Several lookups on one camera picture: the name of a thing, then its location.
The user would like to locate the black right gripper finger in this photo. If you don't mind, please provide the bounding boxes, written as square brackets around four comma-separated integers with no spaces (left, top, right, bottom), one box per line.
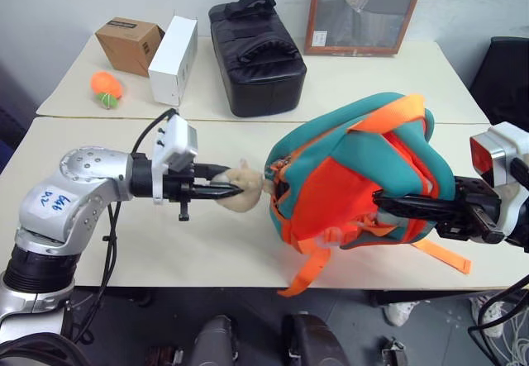
[373,190,472,211]
[388,205,460,223]

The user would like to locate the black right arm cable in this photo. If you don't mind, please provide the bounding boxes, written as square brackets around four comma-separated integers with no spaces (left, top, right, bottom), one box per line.
[467,273,529,366]

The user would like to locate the white shoe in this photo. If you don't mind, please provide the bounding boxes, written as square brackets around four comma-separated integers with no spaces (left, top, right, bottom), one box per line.
[469,294,506,339]
[383,299,421,328]

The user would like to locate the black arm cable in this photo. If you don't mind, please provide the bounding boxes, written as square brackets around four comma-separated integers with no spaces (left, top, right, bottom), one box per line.
[69,108,179,345]
[467,273,529,366]

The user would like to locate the black padded bag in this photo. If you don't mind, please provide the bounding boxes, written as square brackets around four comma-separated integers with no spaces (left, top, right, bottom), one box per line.
[207,0,308,119]

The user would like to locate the wooden framed glass cabinet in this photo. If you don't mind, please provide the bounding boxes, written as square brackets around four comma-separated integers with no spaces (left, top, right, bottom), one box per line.
[304,0,429,58]

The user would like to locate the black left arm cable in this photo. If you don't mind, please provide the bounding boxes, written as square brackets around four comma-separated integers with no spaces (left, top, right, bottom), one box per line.
[69,108,179,345]

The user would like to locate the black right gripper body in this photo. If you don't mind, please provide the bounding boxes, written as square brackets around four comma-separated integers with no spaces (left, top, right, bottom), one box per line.
[432,175,508,245]

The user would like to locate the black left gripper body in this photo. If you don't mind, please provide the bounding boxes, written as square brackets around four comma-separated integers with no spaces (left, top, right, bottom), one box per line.
[162,161,217,222]

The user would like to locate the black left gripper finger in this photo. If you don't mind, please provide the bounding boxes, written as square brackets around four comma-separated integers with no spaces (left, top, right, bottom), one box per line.
[193,180,243,201]
[194,163,231,178]

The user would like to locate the black chair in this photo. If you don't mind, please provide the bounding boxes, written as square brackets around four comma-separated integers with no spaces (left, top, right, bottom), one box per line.
[468,36,529,128]

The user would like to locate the dark rounded shape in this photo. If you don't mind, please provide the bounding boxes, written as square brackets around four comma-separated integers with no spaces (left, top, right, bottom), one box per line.
[193,313,241,366]
[282,311,349,366]

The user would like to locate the orange and teal backpack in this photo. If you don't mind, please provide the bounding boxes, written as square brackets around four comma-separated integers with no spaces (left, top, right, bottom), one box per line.
[264,92,473,298]

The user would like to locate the white floor cables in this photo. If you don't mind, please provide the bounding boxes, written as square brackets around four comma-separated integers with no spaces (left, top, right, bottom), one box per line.
[498,310,529,366]

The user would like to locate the dark blue chair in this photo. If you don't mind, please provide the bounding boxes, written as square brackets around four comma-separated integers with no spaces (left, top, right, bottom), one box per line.
[0,63,39,173]

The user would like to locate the beige plush toy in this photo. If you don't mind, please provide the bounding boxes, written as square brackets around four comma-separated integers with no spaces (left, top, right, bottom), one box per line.
[212,158,274,212]

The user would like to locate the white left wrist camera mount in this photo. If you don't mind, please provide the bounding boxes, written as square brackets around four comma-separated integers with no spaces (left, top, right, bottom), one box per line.
[150,114,200,206]

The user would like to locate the orange plush fruit toy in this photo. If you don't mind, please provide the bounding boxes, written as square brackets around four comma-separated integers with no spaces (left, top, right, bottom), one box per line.
[90,71,126,110]

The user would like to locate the white box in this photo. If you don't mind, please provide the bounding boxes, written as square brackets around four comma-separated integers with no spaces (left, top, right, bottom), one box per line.
[147,13,199,107]

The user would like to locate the brown cardboard box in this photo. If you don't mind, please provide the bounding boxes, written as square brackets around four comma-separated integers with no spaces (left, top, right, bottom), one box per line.
[94,17,166,78]

